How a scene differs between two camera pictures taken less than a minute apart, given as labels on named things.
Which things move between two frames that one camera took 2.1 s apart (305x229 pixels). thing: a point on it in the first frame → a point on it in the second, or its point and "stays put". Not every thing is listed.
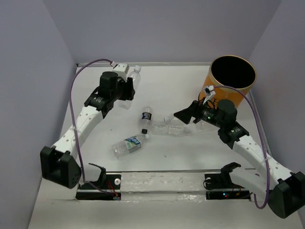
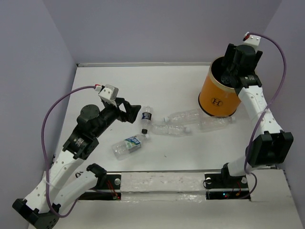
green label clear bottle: [130, 144] stays put
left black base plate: [112, 182] stays put
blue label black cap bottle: [146, 119] stays put
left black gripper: [129, 91] → [131, 110]
